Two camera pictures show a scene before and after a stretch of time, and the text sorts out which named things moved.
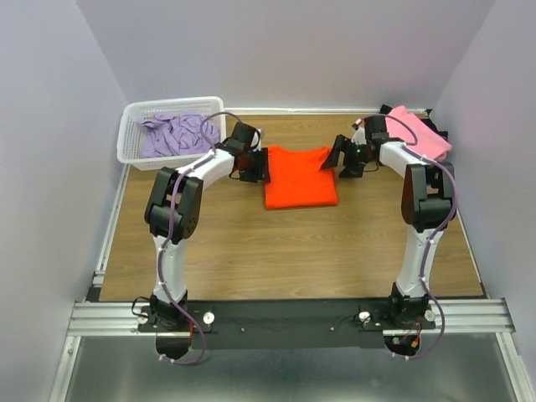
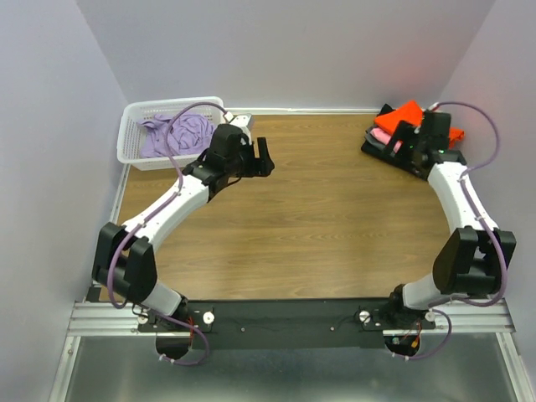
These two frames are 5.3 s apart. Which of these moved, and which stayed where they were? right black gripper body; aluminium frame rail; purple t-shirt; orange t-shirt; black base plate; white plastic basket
Moved: orange t-shirt; right black gripper body
Stayed: black base plate; aluminium frame rail; white plastic basket; purple t-shirt
